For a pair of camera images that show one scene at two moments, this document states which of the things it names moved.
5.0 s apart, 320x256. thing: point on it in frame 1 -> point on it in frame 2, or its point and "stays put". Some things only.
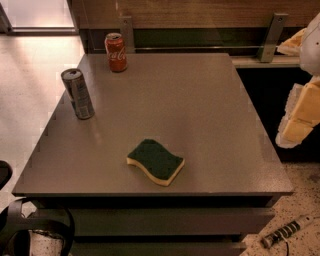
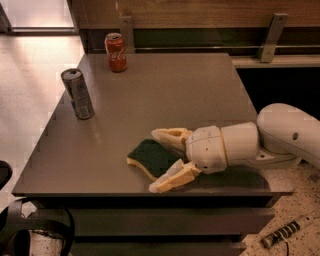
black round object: (6, 173) stays put
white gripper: (311, 46) -> (205, 149)
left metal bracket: (126, 28) stays put
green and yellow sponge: (157, 163) stays put
